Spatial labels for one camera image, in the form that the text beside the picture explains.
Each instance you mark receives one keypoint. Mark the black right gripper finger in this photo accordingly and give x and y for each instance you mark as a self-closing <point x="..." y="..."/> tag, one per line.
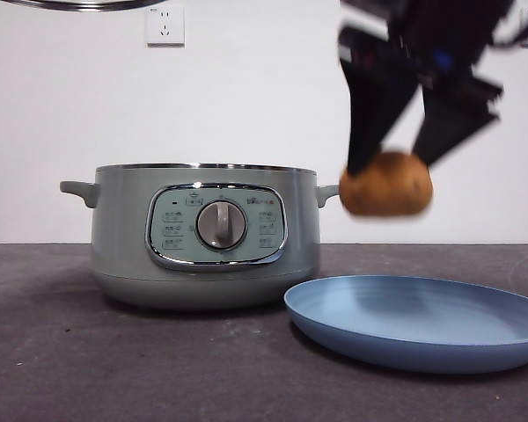
<point x="369" y="110"/>
<point x="453" y="118"/>

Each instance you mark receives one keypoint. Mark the brown potato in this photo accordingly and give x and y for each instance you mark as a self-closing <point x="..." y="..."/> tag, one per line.
<point x="387" y="189"/>

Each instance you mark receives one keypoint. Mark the glass lid with green knob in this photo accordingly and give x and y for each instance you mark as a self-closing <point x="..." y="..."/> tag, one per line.
<point x="92" y="5"/>

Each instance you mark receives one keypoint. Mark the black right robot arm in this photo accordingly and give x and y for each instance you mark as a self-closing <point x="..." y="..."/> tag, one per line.
<point x="444" y="26"/>

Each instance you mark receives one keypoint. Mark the blue round plate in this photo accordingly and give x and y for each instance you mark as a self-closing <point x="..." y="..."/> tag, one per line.
<point x="400" y="316"/>

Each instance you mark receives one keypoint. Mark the pale green electric steamer pot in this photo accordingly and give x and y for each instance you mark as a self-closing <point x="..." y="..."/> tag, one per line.
<point x="123" y="228"/>

